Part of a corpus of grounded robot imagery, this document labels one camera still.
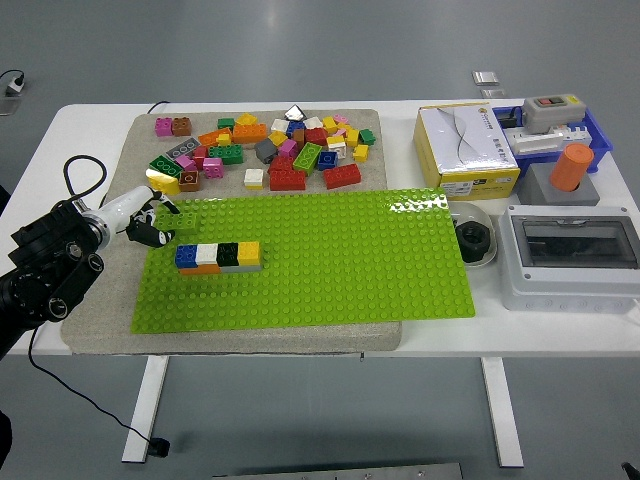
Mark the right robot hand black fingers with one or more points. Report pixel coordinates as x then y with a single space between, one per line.
632 472

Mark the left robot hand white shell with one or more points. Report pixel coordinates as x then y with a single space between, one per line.
127 207

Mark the lime green long brick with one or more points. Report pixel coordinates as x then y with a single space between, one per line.
308 157
184 221

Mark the green studded baseplate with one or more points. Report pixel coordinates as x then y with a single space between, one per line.
325 260

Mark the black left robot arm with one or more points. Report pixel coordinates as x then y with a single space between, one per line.
50 260

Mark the grey-brown mat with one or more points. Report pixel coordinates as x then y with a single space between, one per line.
125 165

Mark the yellow long brick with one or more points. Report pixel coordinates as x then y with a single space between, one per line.
164 184

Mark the dark green long brick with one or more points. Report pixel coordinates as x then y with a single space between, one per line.
165 166

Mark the pink square brick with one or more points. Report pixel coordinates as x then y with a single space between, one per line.
185 162
163 126
212 167

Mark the blue square brick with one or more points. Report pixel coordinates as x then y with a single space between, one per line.
186 255
295 127

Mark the grey flat long brick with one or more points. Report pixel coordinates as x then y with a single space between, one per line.
185 147

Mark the red square brick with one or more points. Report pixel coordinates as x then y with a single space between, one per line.
281 164
316 136
200 155

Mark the white square brick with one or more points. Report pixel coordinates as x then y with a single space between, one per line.
337 150
207 253
313 122
253 178
279 125

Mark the orange long brick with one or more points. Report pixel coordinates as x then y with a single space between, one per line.
200 270
249 132
210 137

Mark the brown square brick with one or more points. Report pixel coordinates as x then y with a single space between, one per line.
181 126

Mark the dark green square brick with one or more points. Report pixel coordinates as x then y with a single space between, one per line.
227 253

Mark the small yellow brick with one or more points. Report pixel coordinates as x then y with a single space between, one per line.
335 139
330 124
224 139
352 137
361 152

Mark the yellow square brick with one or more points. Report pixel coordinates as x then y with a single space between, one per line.
277 138
248 252
246 119

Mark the small green brick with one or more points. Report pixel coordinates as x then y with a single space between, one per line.
367 136
226 122

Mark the white table leg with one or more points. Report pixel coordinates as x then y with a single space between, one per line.
145 405
502 410

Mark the grey square brick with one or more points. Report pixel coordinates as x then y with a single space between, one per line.
265 150

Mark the red long brick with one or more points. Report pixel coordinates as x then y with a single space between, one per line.
342 176
287 181

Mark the white floor socket with plug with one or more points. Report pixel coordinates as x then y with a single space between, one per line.
14 86

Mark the magenta square brick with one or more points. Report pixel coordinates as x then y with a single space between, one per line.
288 147

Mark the small brown brick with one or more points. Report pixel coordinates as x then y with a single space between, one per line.
299 137

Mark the shiny black brick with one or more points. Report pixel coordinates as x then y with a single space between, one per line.
295 112

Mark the small pink brick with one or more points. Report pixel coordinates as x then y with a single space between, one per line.
340 132
341 119

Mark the large black nut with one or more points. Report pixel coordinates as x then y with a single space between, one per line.
475 242

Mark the grey metal plate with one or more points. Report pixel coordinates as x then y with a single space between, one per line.
340 472

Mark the grey square block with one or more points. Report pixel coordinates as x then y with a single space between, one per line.
540 187

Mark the white bowl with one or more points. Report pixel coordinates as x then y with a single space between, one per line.
477 215

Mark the orange cylinder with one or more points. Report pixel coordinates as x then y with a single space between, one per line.
571 167

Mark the blue plastic bin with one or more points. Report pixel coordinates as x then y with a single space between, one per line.
600 140

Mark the white and yellow cardboard box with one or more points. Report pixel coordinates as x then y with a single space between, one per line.
465 150

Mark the white terminal block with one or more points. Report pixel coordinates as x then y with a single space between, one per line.
540 140

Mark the small black part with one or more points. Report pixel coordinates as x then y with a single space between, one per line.
511 120

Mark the silver floor plate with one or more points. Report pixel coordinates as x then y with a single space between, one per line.
485 77

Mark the grey enclosure with clear lid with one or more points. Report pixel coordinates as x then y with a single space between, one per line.
570 285

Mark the grey switch box red button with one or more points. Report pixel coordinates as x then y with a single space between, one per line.
552 112

